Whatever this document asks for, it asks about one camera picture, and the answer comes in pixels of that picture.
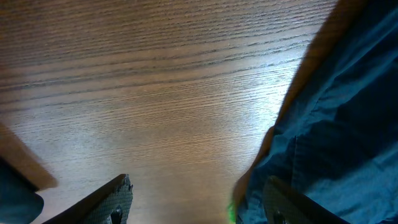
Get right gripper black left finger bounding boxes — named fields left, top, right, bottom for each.
left=44, top=174, right=133, bottom=224

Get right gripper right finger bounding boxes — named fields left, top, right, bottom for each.
left=263, top=176, right=348, bottom=224

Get black t-shirt white lettering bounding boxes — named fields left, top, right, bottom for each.
left=1, top=158, right=44, bottom=224

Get navy blue shorts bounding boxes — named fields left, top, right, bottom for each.
left=236, top=1, right=397, bottom=223

